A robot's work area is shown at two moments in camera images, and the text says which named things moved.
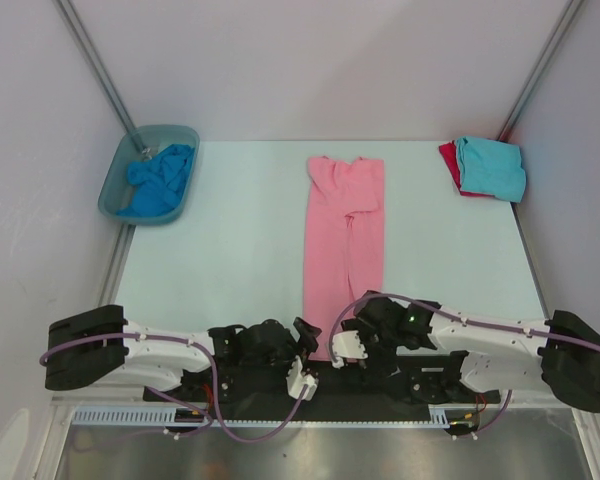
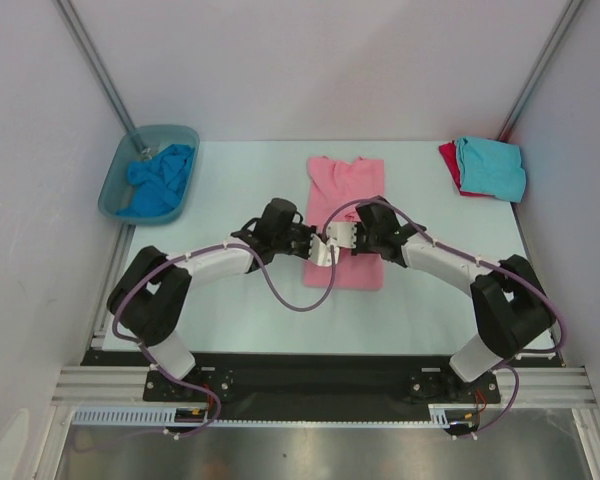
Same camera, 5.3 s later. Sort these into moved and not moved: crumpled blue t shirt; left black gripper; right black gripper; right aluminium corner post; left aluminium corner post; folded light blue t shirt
Moved: left black gripper; right black gripper
Not moved: right aluminium corner post; crumpled blue t shirt; folded light blue t shirt; left aluminium corner post
